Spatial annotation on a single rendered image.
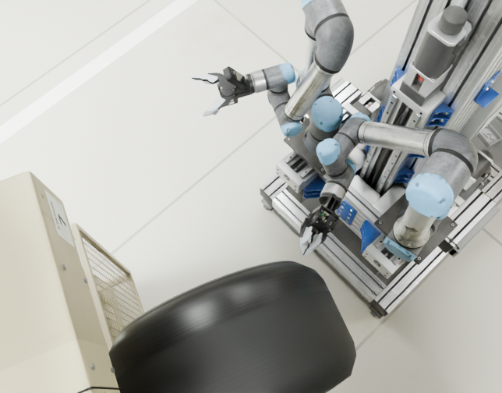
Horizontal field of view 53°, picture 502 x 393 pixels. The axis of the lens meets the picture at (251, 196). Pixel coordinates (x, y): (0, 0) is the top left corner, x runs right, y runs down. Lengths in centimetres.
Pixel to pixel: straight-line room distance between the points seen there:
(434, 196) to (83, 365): 92
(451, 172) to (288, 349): 62
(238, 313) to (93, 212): 189
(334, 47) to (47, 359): 114
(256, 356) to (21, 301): 47
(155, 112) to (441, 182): 204
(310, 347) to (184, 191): 181
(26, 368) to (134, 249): 194
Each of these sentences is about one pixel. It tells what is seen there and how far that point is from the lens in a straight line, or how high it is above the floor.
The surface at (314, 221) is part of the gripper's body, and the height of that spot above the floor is 104.
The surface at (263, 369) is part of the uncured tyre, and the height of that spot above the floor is 148.
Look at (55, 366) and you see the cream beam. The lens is 82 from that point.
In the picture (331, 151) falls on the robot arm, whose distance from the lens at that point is 159.
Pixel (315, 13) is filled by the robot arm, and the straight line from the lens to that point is 161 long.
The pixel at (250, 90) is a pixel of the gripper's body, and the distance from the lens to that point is 180.
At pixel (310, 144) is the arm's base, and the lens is 201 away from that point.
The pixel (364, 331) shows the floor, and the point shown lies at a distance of 260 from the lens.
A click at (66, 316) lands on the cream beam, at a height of 178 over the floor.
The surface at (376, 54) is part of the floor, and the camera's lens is 326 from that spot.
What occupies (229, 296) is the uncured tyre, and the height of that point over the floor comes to 148.
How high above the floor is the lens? 254
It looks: 68 degrees down
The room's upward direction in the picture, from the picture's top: 6 degrees counter-clockwise
